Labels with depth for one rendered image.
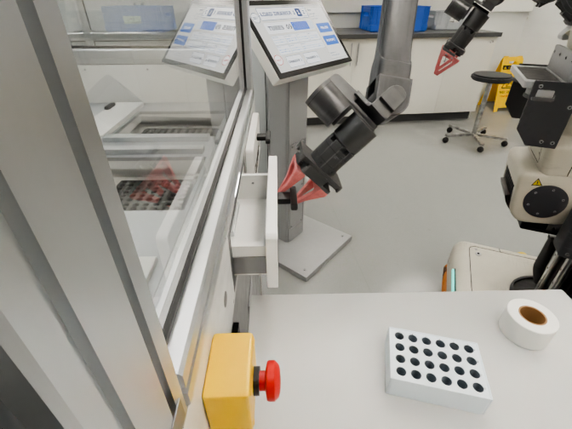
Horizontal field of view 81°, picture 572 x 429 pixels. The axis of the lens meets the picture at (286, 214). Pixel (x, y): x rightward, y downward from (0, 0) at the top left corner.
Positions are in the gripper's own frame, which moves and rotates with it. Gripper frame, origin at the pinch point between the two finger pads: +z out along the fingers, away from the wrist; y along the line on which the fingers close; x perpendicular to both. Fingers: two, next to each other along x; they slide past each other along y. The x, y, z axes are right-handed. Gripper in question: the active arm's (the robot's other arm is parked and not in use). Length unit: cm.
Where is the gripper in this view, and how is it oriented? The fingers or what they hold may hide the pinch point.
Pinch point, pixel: (287, 196)
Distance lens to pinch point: 64.5
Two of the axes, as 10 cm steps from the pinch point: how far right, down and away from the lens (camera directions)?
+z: -6.9, 6.2, 3.9
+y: -7.3, -5.6, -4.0
